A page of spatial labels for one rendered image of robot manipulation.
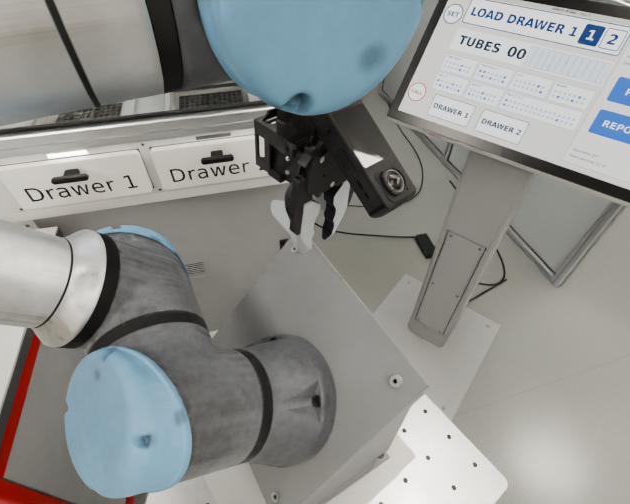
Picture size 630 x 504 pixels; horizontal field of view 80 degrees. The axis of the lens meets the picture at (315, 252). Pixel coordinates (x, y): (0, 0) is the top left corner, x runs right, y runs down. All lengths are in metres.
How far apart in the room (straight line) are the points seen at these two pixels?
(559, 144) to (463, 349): 0.98
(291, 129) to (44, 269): 0.24
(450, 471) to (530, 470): 0.93
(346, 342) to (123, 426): 0.24
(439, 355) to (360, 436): 1.18
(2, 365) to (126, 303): 0.54
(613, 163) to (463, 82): 0.32
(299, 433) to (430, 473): 0.30
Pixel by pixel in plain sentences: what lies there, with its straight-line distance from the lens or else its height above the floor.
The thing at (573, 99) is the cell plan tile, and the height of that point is 1.07.
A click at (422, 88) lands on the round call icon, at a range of 0.95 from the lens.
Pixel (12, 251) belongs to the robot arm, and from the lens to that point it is 0.38.
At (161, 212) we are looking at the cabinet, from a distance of 1.10.
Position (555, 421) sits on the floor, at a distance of 1.71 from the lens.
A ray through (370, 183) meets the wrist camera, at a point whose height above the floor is 1.21.
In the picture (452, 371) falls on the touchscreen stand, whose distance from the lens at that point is 1.59.
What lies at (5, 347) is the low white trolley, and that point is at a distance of 0.93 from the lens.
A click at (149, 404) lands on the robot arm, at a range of 0.33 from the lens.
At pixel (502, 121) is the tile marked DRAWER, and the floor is 1.01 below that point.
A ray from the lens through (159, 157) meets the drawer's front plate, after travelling 0.95.
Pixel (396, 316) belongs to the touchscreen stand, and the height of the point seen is 0.04.
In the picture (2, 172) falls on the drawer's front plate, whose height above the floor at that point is 0.92.
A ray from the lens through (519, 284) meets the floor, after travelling 2.00.
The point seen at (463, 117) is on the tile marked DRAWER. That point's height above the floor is 1.00.
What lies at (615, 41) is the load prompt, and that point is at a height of 1.15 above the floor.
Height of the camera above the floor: 1.41
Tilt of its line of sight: 48 degrees down
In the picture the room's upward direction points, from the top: straight up
